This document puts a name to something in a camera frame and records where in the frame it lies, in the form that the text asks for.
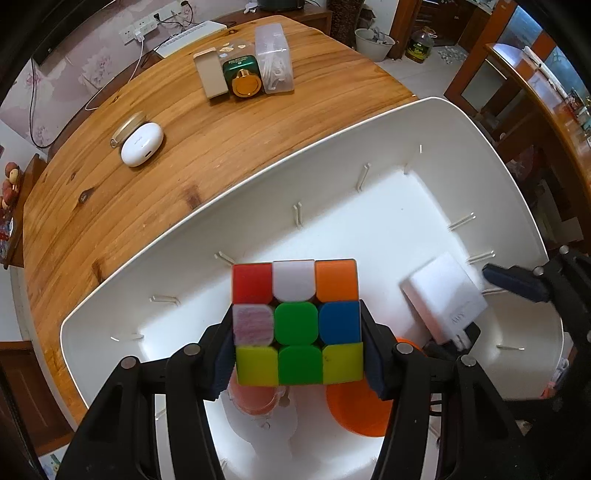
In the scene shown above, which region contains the multicolour Rubik's cube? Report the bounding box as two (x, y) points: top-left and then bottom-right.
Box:
(231, 259), (363, 388)

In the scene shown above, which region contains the white oval earbuds case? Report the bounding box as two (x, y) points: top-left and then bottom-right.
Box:
(120, 122), (164, 167)

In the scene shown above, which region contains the green and gold jar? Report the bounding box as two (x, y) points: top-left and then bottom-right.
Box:
(222, 55), (263, 98)

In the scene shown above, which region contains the beige cardboard box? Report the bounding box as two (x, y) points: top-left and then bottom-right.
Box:
(192, 47), (228, 99)

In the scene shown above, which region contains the clear cotton swab box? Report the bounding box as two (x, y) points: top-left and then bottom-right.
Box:
(254, 23), (294, 94)

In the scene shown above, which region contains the clear box with stickers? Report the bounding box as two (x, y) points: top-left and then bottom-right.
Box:
(216, 39), (256, 64)

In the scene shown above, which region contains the round gold compact case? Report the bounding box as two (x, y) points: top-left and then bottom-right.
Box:
(109, 112), (146, 149)

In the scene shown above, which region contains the orange round tape measure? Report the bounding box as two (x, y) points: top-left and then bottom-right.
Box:
(322, 332), (414, 437)

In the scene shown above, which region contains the white power adapter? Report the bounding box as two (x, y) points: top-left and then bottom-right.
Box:
(401, 253), (488, 351)

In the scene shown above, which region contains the white plastic tray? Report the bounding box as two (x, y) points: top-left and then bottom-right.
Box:
(59, 96), (567, 480)

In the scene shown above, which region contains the wooden dining table corner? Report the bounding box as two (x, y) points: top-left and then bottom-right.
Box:
(486, 43), (590, 237)

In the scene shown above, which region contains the small wooden side cabinet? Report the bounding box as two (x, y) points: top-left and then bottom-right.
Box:
(1, 154), (47, 270)

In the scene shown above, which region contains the yellow oil bottle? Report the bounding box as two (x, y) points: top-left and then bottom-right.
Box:
(405, 27), (437, 63)

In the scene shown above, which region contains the white bucket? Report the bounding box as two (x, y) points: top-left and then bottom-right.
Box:
(355, 28), (396, 62)

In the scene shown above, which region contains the white set-top box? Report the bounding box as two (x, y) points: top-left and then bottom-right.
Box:
(154, 20), (228, 58)

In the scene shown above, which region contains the black cable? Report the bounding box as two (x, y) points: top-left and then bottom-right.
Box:
(28, 59), (70, 150)

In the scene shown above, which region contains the white charging cable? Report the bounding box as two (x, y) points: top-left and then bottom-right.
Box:
(83, 32), (146, 113)

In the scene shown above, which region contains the white wall power strip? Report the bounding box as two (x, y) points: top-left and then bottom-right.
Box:
(119, 1), (183, 45)

